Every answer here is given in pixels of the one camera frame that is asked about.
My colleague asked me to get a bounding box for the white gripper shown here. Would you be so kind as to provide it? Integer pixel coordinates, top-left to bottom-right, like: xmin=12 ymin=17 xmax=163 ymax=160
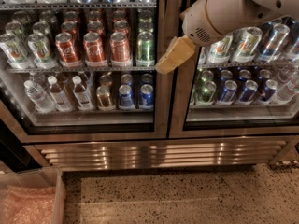
xmin=155 ymin=0 xmax=235 ymax=74

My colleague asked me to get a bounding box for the glass fridge door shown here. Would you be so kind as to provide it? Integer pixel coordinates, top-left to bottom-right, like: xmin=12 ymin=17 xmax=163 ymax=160
xmin=1 ymin=0 xmax=180 ymax=144
xmin=170 ymin=0 xmax=298 ymax=138

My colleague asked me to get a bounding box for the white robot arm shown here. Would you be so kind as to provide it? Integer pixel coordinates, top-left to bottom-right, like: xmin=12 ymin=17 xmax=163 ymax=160
xmin=155 ymin=0 xmax=299 ymax=74

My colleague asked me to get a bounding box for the fridge 7up can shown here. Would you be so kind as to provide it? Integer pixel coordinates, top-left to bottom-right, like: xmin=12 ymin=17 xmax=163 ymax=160
xmin=207 ymin=34 xmax=233 ymax=63
xmin=231 ymin=27 xmax=263 ymax=63

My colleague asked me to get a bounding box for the right fridge green can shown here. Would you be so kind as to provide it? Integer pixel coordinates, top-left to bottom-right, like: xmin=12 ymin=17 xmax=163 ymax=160
xmin=196 ymin=81 xmax=217 ymax=106

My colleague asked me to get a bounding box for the fridge blue can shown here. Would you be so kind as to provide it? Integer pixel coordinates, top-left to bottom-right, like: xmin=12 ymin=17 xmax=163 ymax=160
xmin=237 ymin=80 xmax=258 ymax=105
xmin=217 ymin=80 xmax=237 ymax=105

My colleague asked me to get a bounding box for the steel fridge bottom grille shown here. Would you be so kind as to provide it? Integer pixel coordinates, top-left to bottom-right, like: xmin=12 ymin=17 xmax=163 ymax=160
xmin=25 ymin=135 xmax=298 ymax=172

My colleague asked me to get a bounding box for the green soda can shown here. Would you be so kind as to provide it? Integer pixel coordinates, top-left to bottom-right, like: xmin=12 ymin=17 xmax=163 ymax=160
xmin=136 ymin=32 xmax=155 ymax=66

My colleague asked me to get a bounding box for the front right cola can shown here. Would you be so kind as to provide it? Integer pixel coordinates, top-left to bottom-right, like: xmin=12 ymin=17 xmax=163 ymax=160
xmin=110 ymin=32 xmax=133 ymax=67

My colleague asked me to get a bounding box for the cola can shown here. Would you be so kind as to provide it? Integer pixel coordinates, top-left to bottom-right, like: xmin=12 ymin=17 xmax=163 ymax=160
xmin=110 ymin=32 xmax=133 ymax=67
xmin=55 ymin=32 xmax=82 ymax=68
xmin=83 ymin=32 xmax=107 ymax=67

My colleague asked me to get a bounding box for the left blue can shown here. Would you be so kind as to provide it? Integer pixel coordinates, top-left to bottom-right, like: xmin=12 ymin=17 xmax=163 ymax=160
xmin=119 ymin=85 xmax=135 ymax=109

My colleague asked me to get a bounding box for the front middle cola can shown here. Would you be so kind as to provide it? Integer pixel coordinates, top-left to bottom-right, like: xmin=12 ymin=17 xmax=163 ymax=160
xmin=83 ymin=32 xmax=107 ymax=67

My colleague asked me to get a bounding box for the tall silver blue can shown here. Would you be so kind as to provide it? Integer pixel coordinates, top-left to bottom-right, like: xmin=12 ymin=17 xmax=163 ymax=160
xmin=257 ymin=24 xmax=290 ymax=63

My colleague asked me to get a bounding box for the gold drink can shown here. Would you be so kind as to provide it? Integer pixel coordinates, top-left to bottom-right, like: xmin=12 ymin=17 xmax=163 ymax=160
xmin=96 ymin=86 xmax=115 ymax=110

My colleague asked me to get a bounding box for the right water bottle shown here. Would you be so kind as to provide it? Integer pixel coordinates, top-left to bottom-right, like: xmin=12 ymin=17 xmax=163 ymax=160
xmin=72 ymin=76 xmax=94 ymax=111

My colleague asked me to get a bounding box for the water bottle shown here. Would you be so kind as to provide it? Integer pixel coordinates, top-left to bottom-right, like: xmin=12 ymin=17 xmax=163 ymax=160
xmin=72 ymin=76 xmax=94 ymax=111
xmin=24 ymin=80 xmax=56 ymax=114
xmin=48 ymin=76 xmax=74 ymax=112

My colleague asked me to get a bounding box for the front left cola can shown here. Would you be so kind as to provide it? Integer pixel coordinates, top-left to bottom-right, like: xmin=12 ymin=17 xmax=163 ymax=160
xmin=55 ymin=32 xmax=82 ymax=68

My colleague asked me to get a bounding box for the middle water bottle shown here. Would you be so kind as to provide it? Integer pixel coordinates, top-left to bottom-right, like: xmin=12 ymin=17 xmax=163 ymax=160
xmin=48 ymin=76 xmax=74 ymax=112

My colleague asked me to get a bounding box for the left water bottle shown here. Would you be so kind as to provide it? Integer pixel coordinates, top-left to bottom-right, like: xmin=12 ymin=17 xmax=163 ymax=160
xmin=24 ymin=80 xmax=56 ymax=114

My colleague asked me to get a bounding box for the front left 7up can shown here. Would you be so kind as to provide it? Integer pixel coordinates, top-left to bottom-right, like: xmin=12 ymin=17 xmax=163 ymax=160
xmin=0 ymin=34 xmax=32 ymax=70

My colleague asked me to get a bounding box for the clear plastic bin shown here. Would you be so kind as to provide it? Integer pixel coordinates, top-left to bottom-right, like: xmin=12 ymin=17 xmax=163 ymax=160
xmin=0 ymin=167 xmax=66 ymax=224

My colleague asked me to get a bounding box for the pink bubble wrap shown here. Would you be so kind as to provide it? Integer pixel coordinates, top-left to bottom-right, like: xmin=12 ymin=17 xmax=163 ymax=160
xmin=0 ymin=186 xmax=55 ymax=224

